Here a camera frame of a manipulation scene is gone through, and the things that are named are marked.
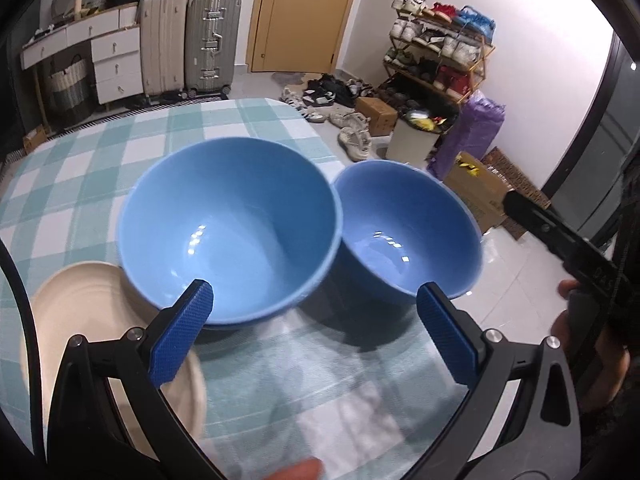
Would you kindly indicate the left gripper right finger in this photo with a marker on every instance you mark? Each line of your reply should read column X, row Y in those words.
column 541, row 436

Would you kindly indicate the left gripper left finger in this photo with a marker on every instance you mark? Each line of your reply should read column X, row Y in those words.
column 108, row 417

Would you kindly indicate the cream plate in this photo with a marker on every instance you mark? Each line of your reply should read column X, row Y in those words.
column 92, row 299

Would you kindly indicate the blue bowl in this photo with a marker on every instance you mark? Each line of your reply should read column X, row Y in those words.
column 253, row 218
column 403, row 228

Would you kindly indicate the left hand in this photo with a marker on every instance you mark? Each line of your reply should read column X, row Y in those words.
column 309, row 469

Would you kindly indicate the printed cardboard box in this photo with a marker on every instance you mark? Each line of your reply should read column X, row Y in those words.
column 481, row 188

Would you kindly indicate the teal plaid tablecloth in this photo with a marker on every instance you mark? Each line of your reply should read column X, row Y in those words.
column 340, row 378

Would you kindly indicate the purple plastic bag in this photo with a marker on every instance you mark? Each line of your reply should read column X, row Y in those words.
column 477, row 125

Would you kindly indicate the white trash bin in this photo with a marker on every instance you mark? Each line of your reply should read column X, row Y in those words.
column 414, row 138

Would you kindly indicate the brown cardboard box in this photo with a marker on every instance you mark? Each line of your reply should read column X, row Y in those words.
column 382, row 117

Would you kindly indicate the wooden shoe rack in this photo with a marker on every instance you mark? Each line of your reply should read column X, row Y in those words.
column 440, row 46

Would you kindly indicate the small cardboard box on floor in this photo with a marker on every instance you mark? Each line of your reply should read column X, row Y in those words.
column 34, row 138

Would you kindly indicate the woven laundry basket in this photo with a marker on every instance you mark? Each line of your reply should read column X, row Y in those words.
column 70, row 92

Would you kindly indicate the white desk with drawers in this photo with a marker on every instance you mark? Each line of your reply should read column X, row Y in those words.
column 109, row 42

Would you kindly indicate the beige suitcase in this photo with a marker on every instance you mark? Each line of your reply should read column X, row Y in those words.
column 162, row 32

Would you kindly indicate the silver suitcase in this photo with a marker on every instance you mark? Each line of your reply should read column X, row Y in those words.
column 212, row 28

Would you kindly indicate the wooden door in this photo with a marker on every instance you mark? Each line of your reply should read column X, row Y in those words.
column 290, row 36

